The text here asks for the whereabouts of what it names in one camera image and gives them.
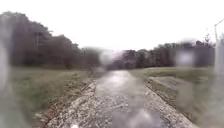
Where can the row of dark trees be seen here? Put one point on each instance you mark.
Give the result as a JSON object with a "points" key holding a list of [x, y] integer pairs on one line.
{"points": [[40, 45], [163, 55]]}

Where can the street lamp pole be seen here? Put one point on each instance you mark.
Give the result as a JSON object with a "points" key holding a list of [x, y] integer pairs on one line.
{"points": [[216, 33]]}

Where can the robot's own part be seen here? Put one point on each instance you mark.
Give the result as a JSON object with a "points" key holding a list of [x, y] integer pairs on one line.
{"points": [[74, 126]]}

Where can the grass verge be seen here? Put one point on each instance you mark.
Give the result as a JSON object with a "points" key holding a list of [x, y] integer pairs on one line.
{"points": [[43, 88], [186, 83]]}

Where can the wet grey asphalt path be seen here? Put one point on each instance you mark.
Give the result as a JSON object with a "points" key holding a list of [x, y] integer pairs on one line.
{"points": [[116, 96]]}

